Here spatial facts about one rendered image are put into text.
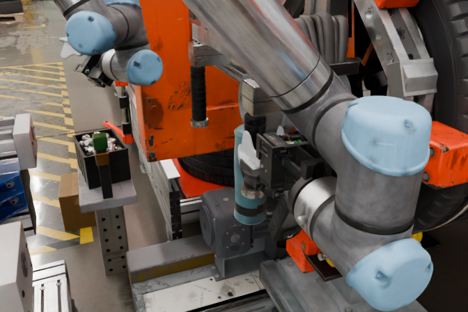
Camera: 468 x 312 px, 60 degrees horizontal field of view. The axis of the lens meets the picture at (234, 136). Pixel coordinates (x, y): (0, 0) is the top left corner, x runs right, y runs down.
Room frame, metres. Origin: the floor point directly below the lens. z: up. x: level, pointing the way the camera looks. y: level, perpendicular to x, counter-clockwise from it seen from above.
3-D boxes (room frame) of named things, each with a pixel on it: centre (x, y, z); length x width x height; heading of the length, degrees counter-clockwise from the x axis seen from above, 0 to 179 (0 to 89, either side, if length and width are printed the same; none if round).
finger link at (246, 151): (0.58, -0.02, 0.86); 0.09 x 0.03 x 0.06; 29
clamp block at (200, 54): (0.95, 0.06, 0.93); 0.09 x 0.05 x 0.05; 111
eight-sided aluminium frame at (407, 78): (0.86, -0.19, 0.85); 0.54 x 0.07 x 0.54; 21
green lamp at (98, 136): (1.08, 0.39, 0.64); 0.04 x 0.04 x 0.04; 21
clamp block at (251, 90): (0.63, -0.06, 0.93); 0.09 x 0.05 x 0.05; 111
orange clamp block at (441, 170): (0.57, -0.31, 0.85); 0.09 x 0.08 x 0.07; 21
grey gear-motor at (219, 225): (1.18, -0.10, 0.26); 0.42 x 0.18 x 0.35; 111
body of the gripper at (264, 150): (0.49, -0.08, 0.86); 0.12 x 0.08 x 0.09; 20
